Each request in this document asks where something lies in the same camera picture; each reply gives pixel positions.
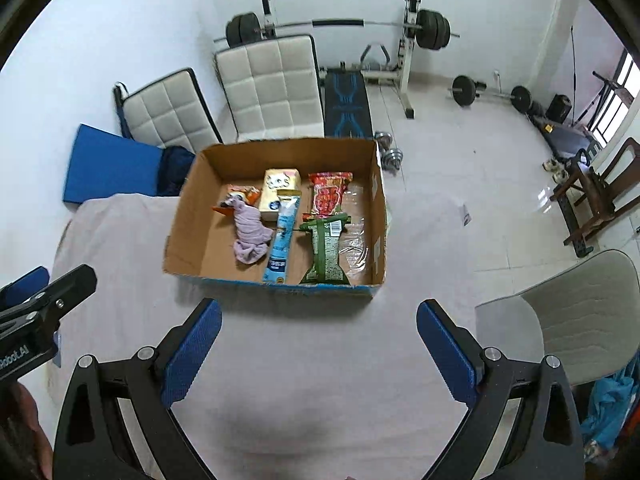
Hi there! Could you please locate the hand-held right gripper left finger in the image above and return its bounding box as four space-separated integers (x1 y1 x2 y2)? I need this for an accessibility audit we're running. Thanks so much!
52 297 223 480

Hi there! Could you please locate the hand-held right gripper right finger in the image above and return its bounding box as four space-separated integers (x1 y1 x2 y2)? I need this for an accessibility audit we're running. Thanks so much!
416 299 586 480

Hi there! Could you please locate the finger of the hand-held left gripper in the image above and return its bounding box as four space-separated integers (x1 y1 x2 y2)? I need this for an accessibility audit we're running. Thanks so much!
0 264 98 342
0 266 51 309

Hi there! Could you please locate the purple cloth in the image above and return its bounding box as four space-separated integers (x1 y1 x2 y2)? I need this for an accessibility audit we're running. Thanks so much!
223 195 275 265

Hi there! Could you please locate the long blue packet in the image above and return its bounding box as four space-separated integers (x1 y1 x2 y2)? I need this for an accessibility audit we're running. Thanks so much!
262 190 303 285

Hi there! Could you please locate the green snack packet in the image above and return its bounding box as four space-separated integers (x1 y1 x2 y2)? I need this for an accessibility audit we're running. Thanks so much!
299 213 352 286

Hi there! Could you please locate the red cartoon snack packet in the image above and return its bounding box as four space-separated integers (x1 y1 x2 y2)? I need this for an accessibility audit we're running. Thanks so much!
212 183 262 216

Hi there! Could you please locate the cardboard box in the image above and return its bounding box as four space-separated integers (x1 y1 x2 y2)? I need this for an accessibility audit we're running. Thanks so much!
162 137 388 298

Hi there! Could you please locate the yellow tissue pack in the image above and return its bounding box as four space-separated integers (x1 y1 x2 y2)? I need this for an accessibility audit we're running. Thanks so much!
259 167 302 223

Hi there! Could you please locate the red clear-window snack packet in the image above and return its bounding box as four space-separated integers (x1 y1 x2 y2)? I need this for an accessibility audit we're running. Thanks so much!
307 171 353 221

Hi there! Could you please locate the person's left hand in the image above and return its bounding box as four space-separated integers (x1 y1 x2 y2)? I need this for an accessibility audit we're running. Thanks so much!
0 384 54 480

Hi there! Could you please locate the grey tablecloth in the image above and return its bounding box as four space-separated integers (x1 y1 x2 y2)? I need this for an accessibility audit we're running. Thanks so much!
47 192 501 480

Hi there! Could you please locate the blue foam mat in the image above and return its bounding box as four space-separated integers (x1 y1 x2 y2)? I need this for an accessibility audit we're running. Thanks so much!
62 124 168 206

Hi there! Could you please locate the grey plastic chair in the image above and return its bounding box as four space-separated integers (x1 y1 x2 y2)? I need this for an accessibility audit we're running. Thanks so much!
475 249 640 386

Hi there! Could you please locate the dark blue cloth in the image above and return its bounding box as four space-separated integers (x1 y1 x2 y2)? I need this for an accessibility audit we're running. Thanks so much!
157 146 197 197

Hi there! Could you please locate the white padded chair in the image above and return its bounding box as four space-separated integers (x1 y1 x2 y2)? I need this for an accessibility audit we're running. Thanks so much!
214 34 326 143
112 66 223 153

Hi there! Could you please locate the pair of white shoes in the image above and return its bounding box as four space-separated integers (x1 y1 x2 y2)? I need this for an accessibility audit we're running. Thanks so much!
542 159 568 183

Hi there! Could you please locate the brown wooden chair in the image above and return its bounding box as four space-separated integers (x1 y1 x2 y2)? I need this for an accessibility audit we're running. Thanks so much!
550 137 640 258

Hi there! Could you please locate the short barbell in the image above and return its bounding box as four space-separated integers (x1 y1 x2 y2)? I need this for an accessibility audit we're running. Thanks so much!
446 75 533 113

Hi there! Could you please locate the black weight bench pad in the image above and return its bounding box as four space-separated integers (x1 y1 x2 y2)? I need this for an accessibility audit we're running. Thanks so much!
322 71 375 139

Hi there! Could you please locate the black speaker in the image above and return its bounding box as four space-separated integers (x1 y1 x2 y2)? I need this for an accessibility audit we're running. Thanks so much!
545 95 572 123

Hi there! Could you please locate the white bench press rack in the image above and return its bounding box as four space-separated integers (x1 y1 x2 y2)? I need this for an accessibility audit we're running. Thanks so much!
256 0 426 120

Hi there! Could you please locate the black metal stand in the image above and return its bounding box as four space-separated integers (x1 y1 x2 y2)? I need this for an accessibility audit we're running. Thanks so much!
569 25 627 127

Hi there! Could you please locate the window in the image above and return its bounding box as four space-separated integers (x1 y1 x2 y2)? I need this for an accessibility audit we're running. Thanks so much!
595 50 640 146

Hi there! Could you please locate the long barbell with black plates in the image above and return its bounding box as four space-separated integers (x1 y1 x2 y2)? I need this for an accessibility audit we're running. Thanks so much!
214 8 461 52

